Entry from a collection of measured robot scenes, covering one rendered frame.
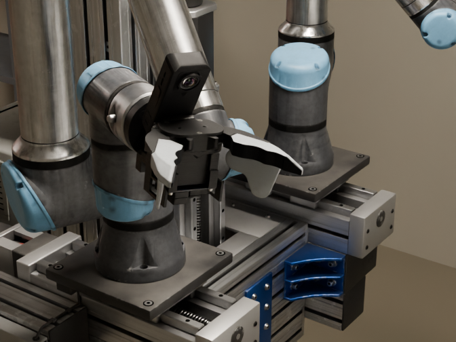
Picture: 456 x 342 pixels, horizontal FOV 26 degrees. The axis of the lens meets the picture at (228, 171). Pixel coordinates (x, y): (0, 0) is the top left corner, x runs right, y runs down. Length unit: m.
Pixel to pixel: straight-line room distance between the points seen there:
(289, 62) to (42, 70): 0.63
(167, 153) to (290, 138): 0.97
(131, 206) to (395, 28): 2.64
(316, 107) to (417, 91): 1.91
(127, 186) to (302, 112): 0.75
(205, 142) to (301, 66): 0.87
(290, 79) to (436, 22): 0.29
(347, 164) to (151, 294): 0.61
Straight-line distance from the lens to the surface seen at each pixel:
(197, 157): 1.04
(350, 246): 1.94
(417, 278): 3.93
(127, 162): 1.21
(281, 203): 1.99
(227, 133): 1.06
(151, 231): 1.57
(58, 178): 1.47
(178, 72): 1.02
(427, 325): 3.66
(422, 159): 3.90
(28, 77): 1.43
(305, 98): 1.91
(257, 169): 1.05
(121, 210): 1.24
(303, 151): 1.95
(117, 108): 1.14
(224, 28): 4.21
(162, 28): 1.33
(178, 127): 1.05
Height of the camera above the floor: 1.99
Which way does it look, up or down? 25 degrees down
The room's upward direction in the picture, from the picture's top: straight up
